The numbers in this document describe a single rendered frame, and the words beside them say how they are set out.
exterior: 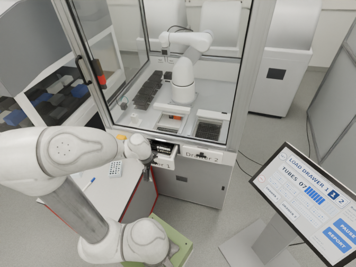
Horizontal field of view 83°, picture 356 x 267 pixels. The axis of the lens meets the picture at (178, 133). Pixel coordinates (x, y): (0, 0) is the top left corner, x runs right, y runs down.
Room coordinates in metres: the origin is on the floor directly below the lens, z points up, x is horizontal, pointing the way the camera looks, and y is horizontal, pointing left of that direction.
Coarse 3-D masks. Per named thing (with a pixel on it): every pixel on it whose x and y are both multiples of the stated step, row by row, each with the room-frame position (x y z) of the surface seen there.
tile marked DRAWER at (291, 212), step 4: (284, 200) 0.45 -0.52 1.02; (280, 204) 0.44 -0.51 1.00; (284, 204) 0.44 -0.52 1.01; (288, 204) 0.43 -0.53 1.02; (284, 208) 0.42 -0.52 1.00; (288, 208) 0.41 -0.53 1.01; (292, 208) 0.41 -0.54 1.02; (288, 212) 0.40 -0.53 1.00; (292, 212) 0.39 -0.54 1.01; (296, 212) 0.39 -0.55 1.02; (288, 216) 0.38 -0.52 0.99; (292, 216) 0.38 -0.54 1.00; (296, 216) 0.37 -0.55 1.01; (292, 220) 0.36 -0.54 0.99
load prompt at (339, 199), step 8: (288, 160) 0.61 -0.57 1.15; (296, 160) 0.59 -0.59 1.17; (296, 168) 0.56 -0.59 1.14; (304, 168) 0.54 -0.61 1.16; (304, 176) 0.51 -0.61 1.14; (312, 176) 0.50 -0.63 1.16; (320, 176) 0.48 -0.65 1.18; (312, 184) 0.47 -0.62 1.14; (320, 184) 0.46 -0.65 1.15; (328, 184) 0.44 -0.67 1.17; (328, 192) 0.42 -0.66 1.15; (336, 192) 0.40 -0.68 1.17; (336, 200) 0.38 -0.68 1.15; (344, 200) 0.37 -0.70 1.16
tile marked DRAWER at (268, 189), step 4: (268, 184) 0.55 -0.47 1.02; (264, 188) 0.54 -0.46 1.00; (268, 188) 0.53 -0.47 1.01; (272, 188) 0.52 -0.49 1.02; (268, 192) 0.51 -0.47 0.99; (272, 192) 0.51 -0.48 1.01; (276, 192) 0.50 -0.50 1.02; (272, 196) 0.49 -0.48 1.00; (276, 196) 0.48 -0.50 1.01; (280, 196) 0.48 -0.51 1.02; (276, 200) 0.47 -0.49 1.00
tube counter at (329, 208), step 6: (300, 186) 0.48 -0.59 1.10; (306, 186) 0.47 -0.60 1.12; (306, 192) 0.45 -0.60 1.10; (312, 192) 0.44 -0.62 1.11; (312, 198) 0.42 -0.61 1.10; (318, 198) 0.41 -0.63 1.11; (324, 198) 0.40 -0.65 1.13; (318, 204) 0.39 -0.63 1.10; (324, 204) 0.38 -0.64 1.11; (330, 204) 0.37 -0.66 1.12; (324, 210) 0.36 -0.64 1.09; (330, 210) 0.35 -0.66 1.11; (336, 210) 0.34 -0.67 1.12
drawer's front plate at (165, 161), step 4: (160, 156) 0.87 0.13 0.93; (160, 160) 0.85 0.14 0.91; (164, 160) 0.84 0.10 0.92; (168, 160) 0.83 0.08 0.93; (172, 160) 0.83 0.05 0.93; (152, 164) 0.87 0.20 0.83; (156, 164) 0.86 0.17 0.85; (164, 164) 0.84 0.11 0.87; (168, 164) 0.83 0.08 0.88; (172, 164) 0.82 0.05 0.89; (168, 168) 0.83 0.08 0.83; (172, 168) 0.82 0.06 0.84
